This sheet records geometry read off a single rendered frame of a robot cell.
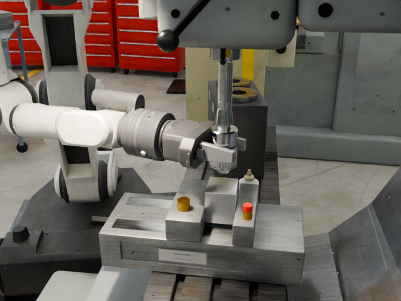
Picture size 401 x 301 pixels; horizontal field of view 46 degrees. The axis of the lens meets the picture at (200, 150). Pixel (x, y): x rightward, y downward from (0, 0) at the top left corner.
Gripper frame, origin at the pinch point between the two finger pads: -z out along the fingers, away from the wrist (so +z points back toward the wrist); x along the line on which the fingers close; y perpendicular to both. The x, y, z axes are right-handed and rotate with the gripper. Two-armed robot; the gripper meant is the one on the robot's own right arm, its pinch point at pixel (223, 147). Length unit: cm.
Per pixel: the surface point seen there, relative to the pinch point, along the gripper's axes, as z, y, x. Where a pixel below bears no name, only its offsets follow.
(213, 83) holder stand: 19.8, 2.2, 42.6
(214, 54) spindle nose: 1.0, -16.3, -2.2
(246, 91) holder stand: 8.1, 0.8, 35.0
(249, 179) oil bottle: -1.0, 11.5, 12.1
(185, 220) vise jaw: 2.6, 9.8, -9.3
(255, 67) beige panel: 48, 29, 165
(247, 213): -6.6, 8.4, -5.1
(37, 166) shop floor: 200, 114, 157
